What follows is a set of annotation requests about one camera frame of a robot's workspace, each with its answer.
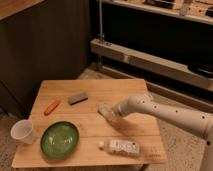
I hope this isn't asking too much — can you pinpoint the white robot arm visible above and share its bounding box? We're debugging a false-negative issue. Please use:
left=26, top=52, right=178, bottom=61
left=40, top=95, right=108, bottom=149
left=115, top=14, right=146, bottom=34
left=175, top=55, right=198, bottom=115
left=107, top=95, right=213, bottom=171

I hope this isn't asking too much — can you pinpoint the white sponge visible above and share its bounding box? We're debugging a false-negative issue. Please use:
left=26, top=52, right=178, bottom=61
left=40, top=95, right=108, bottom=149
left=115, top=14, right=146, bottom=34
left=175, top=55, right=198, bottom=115
left=98, top=103, right=111, bottom=118

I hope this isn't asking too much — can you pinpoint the orange carrot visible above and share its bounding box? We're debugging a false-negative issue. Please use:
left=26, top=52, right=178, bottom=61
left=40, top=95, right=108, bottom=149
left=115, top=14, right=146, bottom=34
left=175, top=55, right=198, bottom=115
left=44, top=100, right=60, bottom=116

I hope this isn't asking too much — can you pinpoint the metal shelf rack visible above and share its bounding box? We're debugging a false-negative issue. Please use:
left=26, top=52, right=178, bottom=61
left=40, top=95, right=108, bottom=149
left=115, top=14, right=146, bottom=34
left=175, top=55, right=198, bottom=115
left=89, top=0, right=213, bottom=112

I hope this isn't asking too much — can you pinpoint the wooden table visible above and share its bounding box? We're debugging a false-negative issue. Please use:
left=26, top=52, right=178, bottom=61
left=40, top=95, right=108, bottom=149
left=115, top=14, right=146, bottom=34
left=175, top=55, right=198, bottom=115
left=12, top=79, right=166, bottom=168

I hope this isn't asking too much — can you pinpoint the grey sponge block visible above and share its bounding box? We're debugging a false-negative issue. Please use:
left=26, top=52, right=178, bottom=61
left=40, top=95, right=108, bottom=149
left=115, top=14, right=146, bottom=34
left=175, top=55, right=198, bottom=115
left=68, top=92, right=88, bottom=105

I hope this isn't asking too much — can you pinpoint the clear plastic water bottle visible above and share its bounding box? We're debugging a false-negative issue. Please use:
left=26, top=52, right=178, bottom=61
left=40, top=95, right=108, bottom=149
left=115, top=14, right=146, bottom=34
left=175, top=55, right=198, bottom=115
left=98, top=139, right=140, bottom=157

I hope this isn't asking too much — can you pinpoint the dark wooden cabinet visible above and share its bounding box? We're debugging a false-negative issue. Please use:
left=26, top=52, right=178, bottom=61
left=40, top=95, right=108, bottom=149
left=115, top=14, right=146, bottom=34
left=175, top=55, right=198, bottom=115
left=0, top=0, right=91, bottom=117

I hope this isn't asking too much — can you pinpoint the white plastic cup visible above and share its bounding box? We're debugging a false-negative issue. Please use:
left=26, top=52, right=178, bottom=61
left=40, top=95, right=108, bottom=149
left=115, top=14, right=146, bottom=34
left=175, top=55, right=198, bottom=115
left=10, top=120, right=35, bottom=144

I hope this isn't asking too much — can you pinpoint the metal clamp pole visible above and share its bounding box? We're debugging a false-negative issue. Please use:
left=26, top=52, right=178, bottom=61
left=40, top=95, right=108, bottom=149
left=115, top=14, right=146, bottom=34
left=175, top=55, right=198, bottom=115
left=97, top=0, right=111, bottom=71

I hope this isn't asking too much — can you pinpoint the green ceramic bowl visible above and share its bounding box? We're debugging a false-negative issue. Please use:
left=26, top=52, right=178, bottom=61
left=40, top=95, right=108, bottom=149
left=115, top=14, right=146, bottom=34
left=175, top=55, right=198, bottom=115
left=40, top=121, right=79, bottom=160

